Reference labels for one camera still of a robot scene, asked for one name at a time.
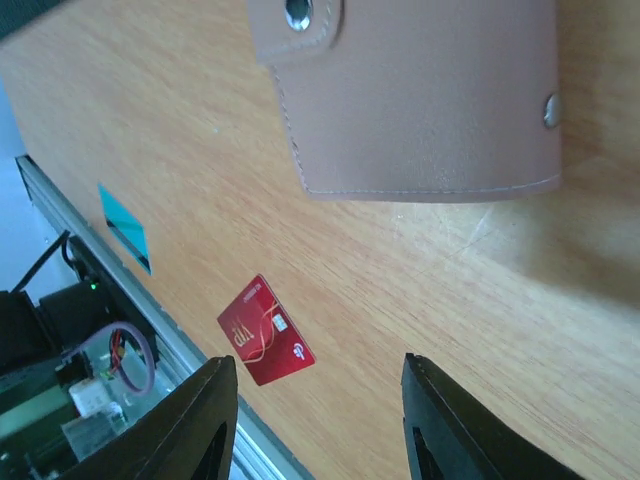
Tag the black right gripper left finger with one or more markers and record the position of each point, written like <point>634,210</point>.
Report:
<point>188,435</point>

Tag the red VIP card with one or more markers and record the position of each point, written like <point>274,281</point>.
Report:
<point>263,335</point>

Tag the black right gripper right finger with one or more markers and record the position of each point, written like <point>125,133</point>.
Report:
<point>449,434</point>

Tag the pink leather card holder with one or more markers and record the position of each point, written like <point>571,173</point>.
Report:
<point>416,101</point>

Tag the aluminium front rail frame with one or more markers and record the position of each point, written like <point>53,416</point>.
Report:
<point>257,451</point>

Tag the teal card with black stripe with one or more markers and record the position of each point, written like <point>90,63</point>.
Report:
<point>126,228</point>

